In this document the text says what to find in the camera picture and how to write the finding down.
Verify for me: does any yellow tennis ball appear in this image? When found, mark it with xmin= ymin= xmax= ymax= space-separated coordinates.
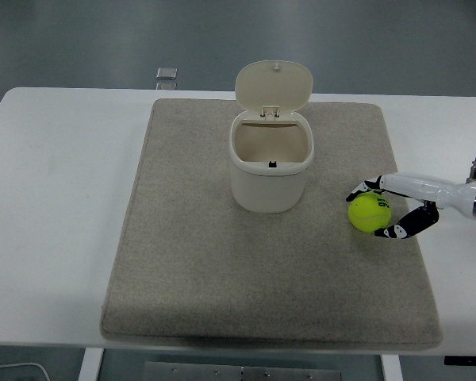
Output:
xmin=347 ymin=192 xmax=393 ymax=233

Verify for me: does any grey metal plate with screws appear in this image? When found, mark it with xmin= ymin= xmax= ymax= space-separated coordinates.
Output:
xmin=142 ymin=360 xmax=344 ymax=381

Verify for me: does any white cable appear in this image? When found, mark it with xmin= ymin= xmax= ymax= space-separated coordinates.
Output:
xmin=0 ymin=361 xmax=51 ymax=381

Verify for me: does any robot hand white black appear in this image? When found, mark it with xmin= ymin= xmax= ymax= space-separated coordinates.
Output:
xmin=344 ymin=172 xmax=476 ymax=241

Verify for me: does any black table control panel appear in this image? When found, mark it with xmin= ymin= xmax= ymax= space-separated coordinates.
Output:
xmin=443 ymin=356 xmax=476 ymax=367

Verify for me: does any white table leg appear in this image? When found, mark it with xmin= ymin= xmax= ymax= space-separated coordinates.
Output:
xmin=78 ymin=348 xmax=104 ymax=381
xmin=379 ymin=354 xmax=401 ymax=381

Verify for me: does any cream bin with flip lid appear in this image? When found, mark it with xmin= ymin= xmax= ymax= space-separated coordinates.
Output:
xmin=228 ymin=60 xmax=316 ymax=214

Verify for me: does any beige felt mat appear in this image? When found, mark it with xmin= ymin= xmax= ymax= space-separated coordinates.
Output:
xmin=99 ymin=98 xmax=444 ymax=351

